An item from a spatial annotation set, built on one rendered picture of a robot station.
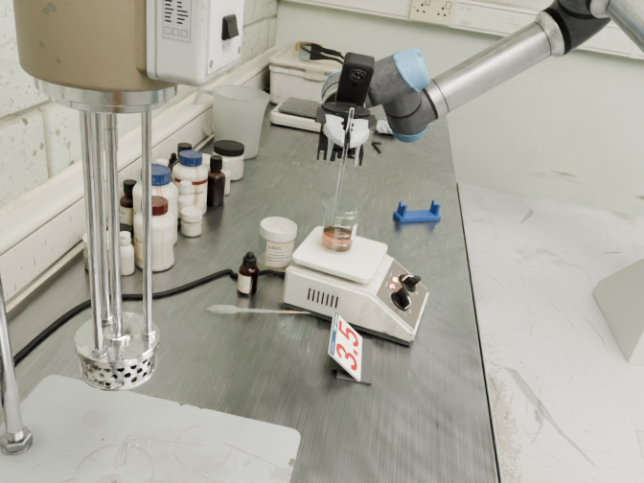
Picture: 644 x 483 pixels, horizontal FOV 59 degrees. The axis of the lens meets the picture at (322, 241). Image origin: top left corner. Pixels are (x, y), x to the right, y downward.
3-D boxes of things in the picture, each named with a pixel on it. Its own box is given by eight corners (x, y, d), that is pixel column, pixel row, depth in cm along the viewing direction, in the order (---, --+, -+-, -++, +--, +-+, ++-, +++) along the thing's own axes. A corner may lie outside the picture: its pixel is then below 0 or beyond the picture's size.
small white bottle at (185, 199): (194, 219, 105) (195, 179, 101) (193, 227, 102) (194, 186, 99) (176, 218, 104) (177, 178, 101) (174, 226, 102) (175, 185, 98)
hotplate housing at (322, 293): (425, 304, 91) (437, 261, 87) (410, 350, 79) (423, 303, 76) (297, 265, 96) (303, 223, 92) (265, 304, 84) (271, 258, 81)
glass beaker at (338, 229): (352, 241, 88) (360, 195, 84) (355, 260, 83) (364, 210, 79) (312, 238, 87) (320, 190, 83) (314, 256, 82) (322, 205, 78)
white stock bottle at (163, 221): (173, 253, 94) (174, 193, 89) (173, 272, 88) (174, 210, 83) (135, 252, 92) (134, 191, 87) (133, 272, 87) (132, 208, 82)
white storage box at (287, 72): (364, 95, 213) (372, 56, 206) (356, 120, 180) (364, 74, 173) (285, 80, 215) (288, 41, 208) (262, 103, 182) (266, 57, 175)
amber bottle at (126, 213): (135, 221, 101) (134, 175, 97) (146, 230, 99) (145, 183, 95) (116, 226, 99) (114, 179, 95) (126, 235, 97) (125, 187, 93)
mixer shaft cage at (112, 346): (172, 350, 52) (176, 73, 40) (139, 401, 46) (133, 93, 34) (102, 333, 52) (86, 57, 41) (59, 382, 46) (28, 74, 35)
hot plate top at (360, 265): (388, 249, 88) (389, 244, 88) (369, 286, 78) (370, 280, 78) (316, 229, 91) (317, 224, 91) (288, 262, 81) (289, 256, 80)
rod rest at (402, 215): (432, 214, 123) (436, 198, 121) (440, 220, 120) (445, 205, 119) (392, 215, 119) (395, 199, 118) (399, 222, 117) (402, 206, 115)
